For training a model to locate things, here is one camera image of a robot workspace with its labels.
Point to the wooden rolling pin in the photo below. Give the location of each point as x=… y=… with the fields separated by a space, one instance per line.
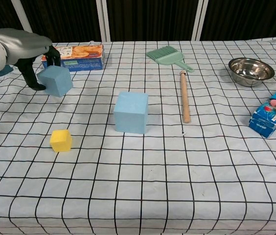
x=185 y=98

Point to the large blue foam cube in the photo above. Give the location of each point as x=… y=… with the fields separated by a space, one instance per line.
x=130 y=115

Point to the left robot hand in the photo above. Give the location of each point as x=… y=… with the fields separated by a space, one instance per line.
x=25 y=44

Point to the blue Oreo cookie box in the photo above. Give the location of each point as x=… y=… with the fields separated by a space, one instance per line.
x=272 y=112

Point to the green dustpan brush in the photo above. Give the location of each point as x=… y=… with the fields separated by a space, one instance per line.
x=166 y=57

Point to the stainless steel bowl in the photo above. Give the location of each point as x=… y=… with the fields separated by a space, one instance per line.
x=250 y=71

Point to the white partition frame post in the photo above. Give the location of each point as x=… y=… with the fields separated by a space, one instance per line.
x=103 y=19
x=22 y=19
x=200 y=19

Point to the orange biscuit box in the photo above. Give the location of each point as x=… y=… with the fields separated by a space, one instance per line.
x=84 y=60

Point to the small blue foam cube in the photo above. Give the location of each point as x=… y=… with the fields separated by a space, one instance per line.
x=57 y=82

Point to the small yellow foam cube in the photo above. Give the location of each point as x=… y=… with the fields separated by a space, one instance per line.
x=60 y=142

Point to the black partition screen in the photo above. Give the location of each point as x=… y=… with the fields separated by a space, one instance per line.
x=152 y=17

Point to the teal table cover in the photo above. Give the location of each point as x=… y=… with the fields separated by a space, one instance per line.
x=6 y=71

